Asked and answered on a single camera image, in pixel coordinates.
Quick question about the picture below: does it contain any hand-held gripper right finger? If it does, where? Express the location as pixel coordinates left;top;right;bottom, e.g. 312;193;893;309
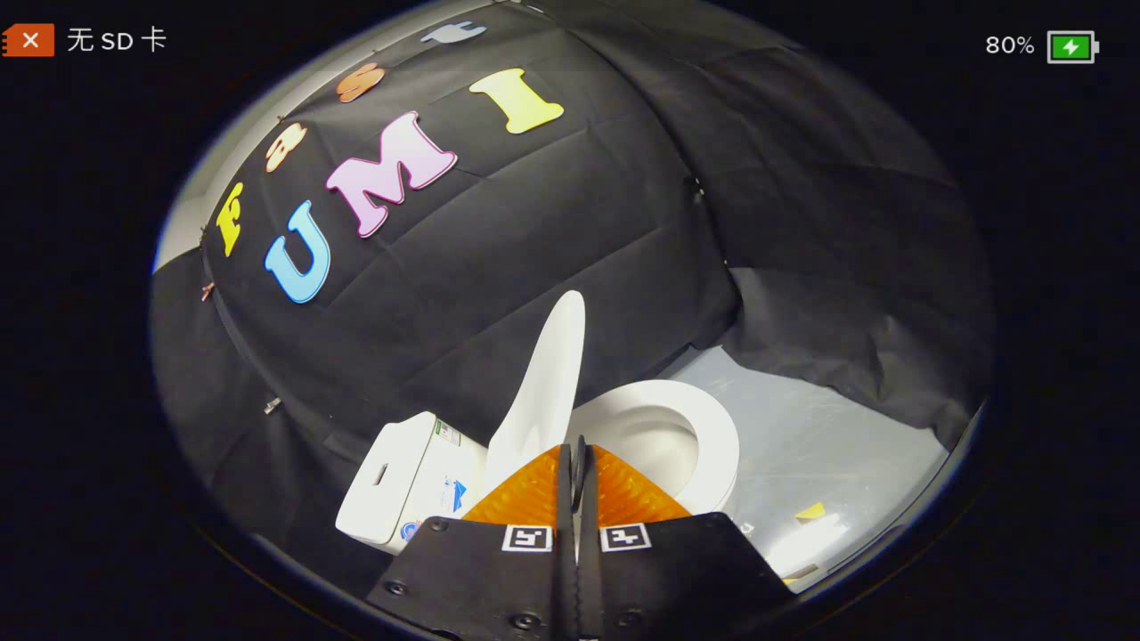
574;435;799;641

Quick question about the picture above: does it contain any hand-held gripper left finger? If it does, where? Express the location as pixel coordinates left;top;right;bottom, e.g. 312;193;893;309
367;442;580;641

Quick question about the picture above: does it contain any white toilet lid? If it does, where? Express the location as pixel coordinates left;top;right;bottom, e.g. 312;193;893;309
485;289;588;499

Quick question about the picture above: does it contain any white toilet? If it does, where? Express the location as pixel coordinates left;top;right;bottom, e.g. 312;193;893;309
336;380;742;555

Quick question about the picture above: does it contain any black backdrop cloth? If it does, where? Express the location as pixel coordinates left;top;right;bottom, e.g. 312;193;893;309
150;0;997;588

